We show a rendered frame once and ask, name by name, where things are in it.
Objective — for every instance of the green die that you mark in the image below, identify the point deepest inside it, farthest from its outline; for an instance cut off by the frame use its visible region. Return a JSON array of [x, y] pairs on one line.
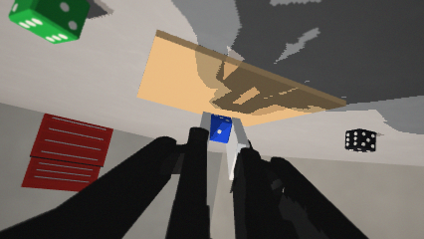
[[57, 21]]

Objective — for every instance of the tan flat mat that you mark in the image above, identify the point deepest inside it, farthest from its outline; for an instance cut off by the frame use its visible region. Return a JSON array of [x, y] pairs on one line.
[[190, 77]]

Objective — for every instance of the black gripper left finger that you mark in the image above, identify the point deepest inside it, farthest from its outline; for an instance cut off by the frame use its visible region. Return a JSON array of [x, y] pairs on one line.
[[108, 207]]

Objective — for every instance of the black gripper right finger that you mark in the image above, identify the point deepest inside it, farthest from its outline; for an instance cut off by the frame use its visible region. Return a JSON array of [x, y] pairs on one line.
[[263, 211]]

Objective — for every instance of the blue die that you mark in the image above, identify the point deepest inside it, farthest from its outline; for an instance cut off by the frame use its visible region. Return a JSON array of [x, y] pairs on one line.
[[220, 128]]

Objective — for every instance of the black die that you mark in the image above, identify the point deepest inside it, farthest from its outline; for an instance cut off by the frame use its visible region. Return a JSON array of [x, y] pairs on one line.
[[360, 140]]

